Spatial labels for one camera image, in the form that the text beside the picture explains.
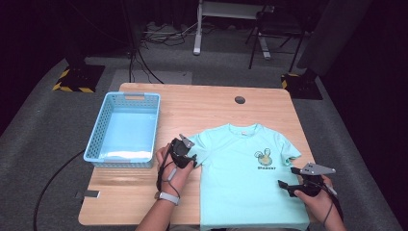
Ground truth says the left hand-held gripper cable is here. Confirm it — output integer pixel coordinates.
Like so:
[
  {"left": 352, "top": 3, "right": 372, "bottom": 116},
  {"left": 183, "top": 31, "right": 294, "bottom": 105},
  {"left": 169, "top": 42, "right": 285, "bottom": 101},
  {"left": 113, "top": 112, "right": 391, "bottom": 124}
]
[{"left": 155, "top": 149, "right": 181, "bottom": 200}]

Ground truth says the grey curtain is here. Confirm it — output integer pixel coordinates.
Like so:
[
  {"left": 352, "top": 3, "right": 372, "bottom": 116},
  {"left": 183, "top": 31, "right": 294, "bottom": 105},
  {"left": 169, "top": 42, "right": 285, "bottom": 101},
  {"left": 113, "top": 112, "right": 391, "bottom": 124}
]
[{"left": 295, "top": 0, "right": 375, "bottom": 78}]

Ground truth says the mint green t-shirt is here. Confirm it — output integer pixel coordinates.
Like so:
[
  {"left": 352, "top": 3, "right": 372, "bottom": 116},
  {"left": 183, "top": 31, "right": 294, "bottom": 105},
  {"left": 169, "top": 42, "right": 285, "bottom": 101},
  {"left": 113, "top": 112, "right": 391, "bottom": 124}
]
[{"left": 186, "top": 122, "right": 311, "bottom": 231}]

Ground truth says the black stand pole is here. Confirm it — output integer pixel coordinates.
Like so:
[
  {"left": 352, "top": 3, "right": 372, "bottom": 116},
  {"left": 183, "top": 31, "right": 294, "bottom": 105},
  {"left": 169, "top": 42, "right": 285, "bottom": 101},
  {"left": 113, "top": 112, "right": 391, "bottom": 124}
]
[{"left": 120, "top": 0, "right": 166, "bottom": 85}]

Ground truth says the black metal chair frame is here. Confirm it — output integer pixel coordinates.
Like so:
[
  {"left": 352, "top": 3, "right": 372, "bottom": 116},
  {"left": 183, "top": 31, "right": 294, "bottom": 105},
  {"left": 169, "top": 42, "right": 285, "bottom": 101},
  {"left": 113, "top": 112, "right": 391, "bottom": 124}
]
[{"left": 244, "top": 4, "right": 310, "bottom": 73}]

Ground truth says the right hand-held gripper cable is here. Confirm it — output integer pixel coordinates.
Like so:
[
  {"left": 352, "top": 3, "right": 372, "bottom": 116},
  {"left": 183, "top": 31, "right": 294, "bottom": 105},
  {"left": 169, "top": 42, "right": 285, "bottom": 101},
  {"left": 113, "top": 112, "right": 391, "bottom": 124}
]
[{"left": 307, "top": 179, "right": 345, "bottom": 226}]

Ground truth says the grey tape strip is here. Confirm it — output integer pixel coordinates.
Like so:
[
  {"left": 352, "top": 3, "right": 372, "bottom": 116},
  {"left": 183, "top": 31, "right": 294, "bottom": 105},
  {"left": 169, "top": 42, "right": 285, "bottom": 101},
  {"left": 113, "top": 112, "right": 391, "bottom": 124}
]
[{"left": 75, "top": 190, "right": 101, "bottom": 199}]

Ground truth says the light blue plastic basket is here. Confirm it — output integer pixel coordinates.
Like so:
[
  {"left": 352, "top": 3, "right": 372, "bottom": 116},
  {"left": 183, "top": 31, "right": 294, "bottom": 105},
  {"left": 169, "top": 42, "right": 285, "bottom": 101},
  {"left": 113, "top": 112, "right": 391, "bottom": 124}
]
[{"left": 83, "top": 90, "right": 162, "bottom": 169}]

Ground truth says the white wristwatch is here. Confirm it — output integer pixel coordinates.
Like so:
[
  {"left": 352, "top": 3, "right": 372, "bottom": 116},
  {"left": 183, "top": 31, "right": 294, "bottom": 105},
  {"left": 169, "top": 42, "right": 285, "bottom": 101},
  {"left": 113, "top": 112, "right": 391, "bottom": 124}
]
[{"left": 154, "top": 191, "right": 181, "bottom": 207}]

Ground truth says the white desk frame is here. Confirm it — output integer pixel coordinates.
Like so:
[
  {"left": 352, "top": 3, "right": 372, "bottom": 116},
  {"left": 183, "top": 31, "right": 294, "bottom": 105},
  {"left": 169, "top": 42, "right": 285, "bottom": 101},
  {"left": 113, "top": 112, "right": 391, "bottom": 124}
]
[{"left": 192, "top": 0, "right": 275, "bottom": 61}]

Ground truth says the person's left hand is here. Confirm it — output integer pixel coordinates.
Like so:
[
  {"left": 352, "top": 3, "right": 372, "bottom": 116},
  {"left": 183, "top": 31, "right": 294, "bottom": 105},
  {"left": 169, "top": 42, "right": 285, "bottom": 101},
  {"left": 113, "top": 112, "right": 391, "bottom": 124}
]
[{"left": 155, "top": 143, "right": 194, "bottom": 197}]

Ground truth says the black floor cable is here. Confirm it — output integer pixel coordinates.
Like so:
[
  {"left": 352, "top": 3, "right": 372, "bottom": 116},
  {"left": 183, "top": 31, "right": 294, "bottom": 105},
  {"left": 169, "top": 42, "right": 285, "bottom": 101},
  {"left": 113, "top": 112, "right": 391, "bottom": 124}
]
[{"left": 32, "top": 148, "right": 87, "bottom": 231}]

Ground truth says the bundle of floor cables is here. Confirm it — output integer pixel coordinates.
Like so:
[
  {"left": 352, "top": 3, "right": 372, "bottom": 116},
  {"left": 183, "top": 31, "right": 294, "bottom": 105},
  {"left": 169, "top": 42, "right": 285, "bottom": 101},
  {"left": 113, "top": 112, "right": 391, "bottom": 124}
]
[{"left": 140, "top": 20, "right": 201, "bottom": 48}]

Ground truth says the hand-held gripper cable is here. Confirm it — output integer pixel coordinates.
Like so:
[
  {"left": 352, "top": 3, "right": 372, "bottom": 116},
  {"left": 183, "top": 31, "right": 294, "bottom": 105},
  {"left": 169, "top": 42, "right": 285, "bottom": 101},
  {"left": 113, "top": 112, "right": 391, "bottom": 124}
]
[
  {"left": 155, "top": 149, "right": 181, "bottom": 200},
  {"left": 307, "top": 179, "right": 345, "bottom": 226}
]

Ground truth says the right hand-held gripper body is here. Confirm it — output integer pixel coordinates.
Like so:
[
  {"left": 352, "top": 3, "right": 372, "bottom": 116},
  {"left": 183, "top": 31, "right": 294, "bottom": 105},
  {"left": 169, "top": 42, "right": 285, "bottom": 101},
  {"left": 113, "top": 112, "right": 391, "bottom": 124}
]
[{"left": 293, "top": 162, "right": 337, "bottom": 197}]

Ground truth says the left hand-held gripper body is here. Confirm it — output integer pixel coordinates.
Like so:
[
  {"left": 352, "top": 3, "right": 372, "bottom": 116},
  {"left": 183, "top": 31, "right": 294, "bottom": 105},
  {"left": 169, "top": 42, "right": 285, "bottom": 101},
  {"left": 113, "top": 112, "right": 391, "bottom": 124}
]
[{"left": 169, "top": 133, "right": 196, "bottom": 169}]

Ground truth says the person's right hand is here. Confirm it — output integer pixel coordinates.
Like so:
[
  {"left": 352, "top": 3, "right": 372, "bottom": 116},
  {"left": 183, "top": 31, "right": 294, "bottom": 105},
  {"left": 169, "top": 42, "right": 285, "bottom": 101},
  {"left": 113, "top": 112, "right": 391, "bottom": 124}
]
[{"left": 294, "top": 174, "right": 340, "bottom": 222}]

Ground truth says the black yellow striped stand base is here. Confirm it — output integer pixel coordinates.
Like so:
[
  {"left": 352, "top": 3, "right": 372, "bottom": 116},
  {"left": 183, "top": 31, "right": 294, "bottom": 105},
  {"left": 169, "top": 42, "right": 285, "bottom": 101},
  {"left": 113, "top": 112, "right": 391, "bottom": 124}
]
[
  {"left": 280, "top": 72, "right": 323, "bottom": 101},
  {"left": 52, "top": 63, "right": 107, "bottom": 94}
]

